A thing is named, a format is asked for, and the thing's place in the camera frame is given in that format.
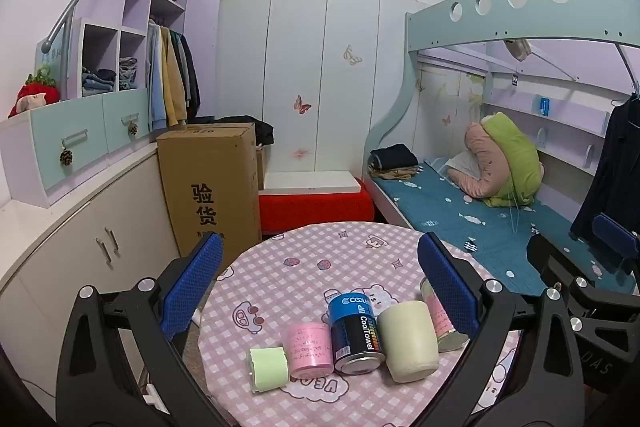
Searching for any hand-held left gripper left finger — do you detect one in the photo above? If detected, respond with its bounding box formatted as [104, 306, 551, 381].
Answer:
[56, 232, 226, 427]

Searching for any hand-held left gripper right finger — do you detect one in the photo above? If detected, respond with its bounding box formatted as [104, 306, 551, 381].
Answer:
[417, 232, 592, 427]

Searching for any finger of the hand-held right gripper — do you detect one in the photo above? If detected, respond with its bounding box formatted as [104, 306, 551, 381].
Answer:
[526, 233, 571, 290]
[591, 213, 640, 280]

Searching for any cream cup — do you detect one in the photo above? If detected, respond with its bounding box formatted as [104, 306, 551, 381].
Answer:
[376, 300, 441, 384]

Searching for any green cup with pink label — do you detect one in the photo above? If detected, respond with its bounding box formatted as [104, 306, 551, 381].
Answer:
[420, 278, 469, 354]

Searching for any dark hanging garment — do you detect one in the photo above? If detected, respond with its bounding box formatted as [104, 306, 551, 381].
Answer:
[570, 93, 640, 244]

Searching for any blue printed bedsheet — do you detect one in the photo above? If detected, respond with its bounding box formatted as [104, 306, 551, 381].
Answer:
[374, 156, 640, 299]

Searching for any blue and black can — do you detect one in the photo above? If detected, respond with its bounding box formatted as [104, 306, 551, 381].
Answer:
[327, 293, 387, 376]

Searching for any tall cardboard box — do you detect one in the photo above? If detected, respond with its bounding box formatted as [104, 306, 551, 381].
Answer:
[156, 122, 264, 259]

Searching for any green blanket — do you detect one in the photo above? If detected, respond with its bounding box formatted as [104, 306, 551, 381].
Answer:
[481, 112, 546, 208]

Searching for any pink checkered tablecloth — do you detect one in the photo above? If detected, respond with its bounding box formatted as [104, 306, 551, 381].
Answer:
[197, 222, 522, 427]

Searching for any small light green roll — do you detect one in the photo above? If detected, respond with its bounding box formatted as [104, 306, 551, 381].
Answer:
[248, 345, 291, 394]

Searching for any pink pillow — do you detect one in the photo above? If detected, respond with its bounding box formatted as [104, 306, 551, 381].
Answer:
[464, 123, 512, 200]

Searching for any white pillow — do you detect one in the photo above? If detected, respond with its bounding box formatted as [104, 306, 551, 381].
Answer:
[446, 153, 482, 184]

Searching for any white low cabinet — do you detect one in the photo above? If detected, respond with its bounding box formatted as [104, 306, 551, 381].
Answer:
[0, 146, 201, 413]

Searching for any folded dark clothes pile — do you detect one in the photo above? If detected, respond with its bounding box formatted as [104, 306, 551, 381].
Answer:
[368, 144, 420, 182]

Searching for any red storage box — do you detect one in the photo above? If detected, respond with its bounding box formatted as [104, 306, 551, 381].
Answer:
[258, 191, 376, 236]

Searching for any white board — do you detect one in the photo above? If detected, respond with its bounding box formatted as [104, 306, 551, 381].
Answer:
[262, 171, 362, 196]

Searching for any black bag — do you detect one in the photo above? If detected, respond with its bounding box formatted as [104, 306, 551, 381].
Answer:
[214, 116, 275, 147]

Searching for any teal drawer unit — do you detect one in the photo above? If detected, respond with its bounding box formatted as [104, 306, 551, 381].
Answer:
[0, 86, 157, 208]

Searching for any grey hanging cloth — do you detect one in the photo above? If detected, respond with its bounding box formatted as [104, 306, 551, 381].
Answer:
[504, 38, 534, 63]

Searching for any yellow hanging jacket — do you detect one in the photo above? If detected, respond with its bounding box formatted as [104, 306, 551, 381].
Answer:
[161, 26, 189, 128]

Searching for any light blue hanging shirt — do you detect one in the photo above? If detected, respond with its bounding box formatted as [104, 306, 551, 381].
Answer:
[146, 21, 170, 131]

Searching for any dark hanging jacket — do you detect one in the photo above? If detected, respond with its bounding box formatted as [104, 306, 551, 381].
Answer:
[172, 32, 202, 118]

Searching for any folded grey clothes pile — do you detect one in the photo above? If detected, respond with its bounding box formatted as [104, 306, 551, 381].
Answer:
[118, 57, 139, 90]

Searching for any folded blue jeans pile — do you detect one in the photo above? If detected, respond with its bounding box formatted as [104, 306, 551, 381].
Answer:
[81, 67, 118, 96]

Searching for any red strawberry plush toy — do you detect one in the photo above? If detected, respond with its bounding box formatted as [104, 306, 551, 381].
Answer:
[8, 69, 62, 118]

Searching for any white panel wardrobe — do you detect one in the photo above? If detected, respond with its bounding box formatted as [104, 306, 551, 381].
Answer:
[214, 0, 432, 174]

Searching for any purple stair shelf cabinet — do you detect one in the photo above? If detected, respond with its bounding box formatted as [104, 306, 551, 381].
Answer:
[34, 0, 224, 134]

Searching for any teal bunk bed frame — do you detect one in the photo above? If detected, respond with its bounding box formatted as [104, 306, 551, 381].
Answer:
[362, 0, 640, 233]

